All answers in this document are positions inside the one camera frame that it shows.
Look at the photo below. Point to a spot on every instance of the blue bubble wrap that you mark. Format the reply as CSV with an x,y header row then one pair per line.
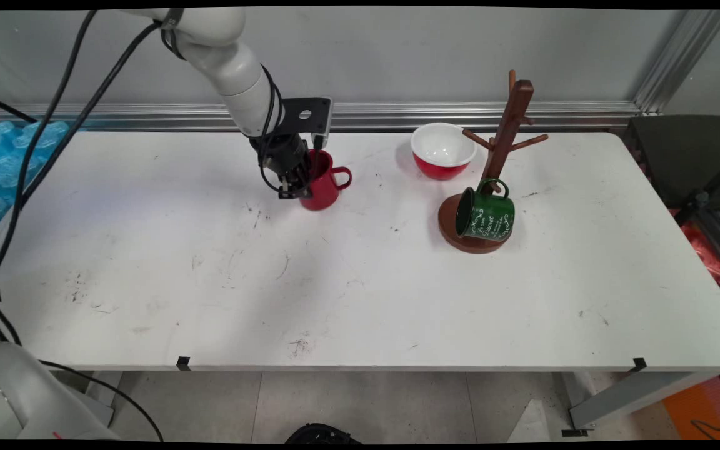
x,y
4,162

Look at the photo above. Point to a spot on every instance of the brown wooden mug tree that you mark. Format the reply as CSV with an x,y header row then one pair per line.
x,y
510,119

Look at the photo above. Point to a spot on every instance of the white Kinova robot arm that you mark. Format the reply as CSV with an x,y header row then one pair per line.
x,y
229,62

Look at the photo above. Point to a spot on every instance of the red ribbed mug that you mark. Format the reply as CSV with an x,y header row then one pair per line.
x,y
325,187

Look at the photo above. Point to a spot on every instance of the long aluminium frame rail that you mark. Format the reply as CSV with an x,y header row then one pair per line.
x,y
147,115

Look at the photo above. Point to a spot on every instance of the red plastic bag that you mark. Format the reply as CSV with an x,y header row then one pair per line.
x,y
704,250

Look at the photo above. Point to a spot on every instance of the white table leg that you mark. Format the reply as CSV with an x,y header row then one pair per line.
x,y
107,384

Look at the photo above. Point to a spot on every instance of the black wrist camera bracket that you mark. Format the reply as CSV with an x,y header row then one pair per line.
x,y
294,115

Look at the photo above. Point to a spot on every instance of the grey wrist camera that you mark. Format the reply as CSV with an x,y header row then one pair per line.
x,y
329,115

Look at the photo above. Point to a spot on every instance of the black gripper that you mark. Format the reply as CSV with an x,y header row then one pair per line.
x,y
285,156

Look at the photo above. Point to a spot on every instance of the green mug with white print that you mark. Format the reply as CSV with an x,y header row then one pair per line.
x,y
488,219

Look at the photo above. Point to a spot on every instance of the grey machine housing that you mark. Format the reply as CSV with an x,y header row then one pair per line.
x,y
16,394

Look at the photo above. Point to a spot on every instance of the grey angled table leg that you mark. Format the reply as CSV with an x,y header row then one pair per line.
x,y
635,394

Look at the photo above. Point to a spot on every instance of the dark grey panel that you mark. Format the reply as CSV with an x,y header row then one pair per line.
x,y
679,156

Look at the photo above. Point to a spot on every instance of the orange floor mat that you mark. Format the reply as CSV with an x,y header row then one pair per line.
x,y
697,412

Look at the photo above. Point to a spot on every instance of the aluminium frame post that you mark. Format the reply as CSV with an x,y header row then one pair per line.
x,y
679,62

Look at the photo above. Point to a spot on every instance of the black round floor object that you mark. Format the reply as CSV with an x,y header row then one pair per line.
x,y
322,434

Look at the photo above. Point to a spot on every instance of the black tape marker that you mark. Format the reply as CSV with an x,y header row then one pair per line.
x,y
639,365
183,363

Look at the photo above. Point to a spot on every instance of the red bowl with white inside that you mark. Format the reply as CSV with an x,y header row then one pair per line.
x,y
441,165

